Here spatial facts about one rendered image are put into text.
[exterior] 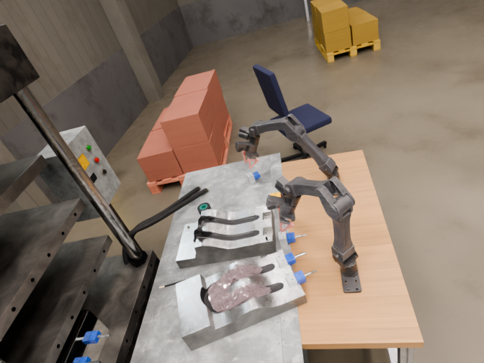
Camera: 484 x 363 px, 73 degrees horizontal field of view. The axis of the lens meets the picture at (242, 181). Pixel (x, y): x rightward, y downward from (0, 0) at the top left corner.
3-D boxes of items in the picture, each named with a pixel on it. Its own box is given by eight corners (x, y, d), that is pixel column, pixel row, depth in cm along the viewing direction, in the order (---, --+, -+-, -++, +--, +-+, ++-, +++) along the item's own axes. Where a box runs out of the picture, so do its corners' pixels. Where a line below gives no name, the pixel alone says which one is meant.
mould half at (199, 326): (284, 257, 153) (279, 241, 147) (307, 302, 132) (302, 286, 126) (184, 298, 150) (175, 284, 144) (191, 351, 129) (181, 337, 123)
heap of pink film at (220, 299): (260, 263, 146) (256, 252, 142) (274, 295, 132) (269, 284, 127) (206, 286, 145) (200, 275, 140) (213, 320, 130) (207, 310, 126)
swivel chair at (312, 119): (328, 140, 368) (315, 45, 308) (340, 169, 321) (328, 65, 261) (274, 153, 378) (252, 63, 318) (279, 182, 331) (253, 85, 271)
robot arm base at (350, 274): (341, 281, 126) (361, 280, 124) (335, 242, 142) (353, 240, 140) (343, 293, 131) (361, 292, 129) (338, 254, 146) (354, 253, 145)
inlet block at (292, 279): (314, 270, 140) (312, 262, 136) (320, 279, 135) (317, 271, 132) (286, 281, 139) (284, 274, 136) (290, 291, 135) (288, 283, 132)
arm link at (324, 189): (280, 184, 137) (326, 190, 110) (296, 173, 140) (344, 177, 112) (292, 209, 141) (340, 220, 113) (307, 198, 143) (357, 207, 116)
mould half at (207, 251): (274, 216, 177) (268, 197, 169) (276, 253, 156) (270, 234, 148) (188, 231, 186) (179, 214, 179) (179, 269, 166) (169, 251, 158)
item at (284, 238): (306, 235, 160) (305, 227, 157) (307, 242, 156) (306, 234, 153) (280, 239, 162) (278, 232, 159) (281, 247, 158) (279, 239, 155)
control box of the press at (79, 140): (189, 287, 257) (90, 123, 173) (183, 323, 233) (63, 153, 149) (164, 290, 261) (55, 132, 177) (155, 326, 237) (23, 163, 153)
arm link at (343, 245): (332, 256, 135) (325, 199, 115) (343, 247, 138) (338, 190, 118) (343, 265, 131) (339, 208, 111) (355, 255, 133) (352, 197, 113)
